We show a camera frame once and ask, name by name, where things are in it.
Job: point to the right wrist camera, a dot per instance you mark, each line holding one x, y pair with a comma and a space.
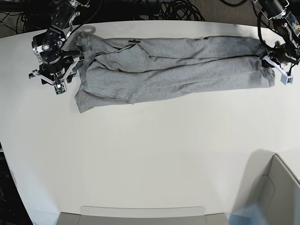
60, 88

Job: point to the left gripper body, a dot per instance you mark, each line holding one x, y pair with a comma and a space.
286, 53

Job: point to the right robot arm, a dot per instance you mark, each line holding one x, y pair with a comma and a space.
63, 17

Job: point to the grey plastic bin right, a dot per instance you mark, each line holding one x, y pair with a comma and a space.
274, 198

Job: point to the grey plastic bin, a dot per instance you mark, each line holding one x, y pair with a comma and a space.
130, 216
274, 198

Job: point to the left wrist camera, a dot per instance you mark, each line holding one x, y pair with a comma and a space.
286, 79

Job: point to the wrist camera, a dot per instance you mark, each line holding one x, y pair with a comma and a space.
60, 88
286, 79

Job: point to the grey plastic bin front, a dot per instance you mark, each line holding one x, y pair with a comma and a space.
130, 216

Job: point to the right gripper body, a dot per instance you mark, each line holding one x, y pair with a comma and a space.
53, 60

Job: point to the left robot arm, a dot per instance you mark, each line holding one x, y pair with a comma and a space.
285, 24

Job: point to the grey T-shirt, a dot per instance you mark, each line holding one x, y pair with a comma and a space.
120, 71

